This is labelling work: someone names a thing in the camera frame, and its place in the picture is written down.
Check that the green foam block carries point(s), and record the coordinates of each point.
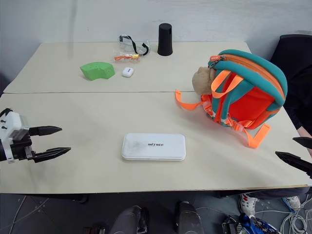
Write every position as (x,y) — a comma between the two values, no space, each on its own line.
(97,70)

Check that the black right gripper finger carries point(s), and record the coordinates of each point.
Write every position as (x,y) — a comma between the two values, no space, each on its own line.
(303,142)
(296,161)

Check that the white earbuds case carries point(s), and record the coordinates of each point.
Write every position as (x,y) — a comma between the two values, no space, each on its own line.
(127,72)

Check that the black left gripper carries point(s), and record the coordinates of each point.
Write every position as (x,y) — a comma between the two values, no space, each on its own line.
(21,149)

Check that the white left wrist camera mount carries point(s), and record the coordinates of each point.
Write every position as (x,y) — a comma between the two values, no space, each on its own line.
(12,124)

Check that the white sneaker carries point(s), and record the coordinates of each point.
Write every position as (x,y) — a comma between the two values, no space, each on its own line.
(247,203)
(292,201)

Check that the dark rounded shape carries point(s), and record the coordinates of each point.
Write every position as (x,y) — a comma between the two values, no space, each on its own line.
(190,218)
(128,220)

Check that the teal and orange backpack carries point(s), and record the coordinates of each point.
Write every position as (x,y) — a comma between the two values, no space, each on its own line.
(246,104)

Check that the blue and black device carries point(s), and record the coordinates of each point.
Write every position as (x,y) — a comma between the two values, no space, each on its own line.
(253,225)

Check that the clear safety glasses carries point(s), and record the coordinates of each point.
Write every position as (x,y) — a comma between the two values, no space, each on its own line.
(139,50)

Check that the beige plush toy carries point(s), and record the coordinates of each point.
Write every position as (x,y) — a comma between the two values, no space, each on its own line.
(201,80)

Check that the person in dark clothes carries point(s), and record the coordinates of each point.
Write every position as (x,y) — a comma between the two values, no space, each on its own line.
(301,97)

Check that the black conical cylinder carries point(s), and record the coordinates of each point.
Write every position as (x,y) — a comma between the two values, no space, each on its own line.
(165,40)

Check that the white rectangular case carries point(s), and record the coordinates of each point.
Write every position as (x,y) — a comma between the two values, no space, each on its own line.
(153,147)

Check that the plastic bag with orange earplugs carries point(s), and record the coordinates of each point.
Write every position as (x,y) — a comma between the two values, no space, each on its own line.
(126,57)

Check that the black chair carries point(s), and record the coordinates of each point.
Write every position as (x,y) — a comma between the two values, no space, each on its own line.
(292,48)

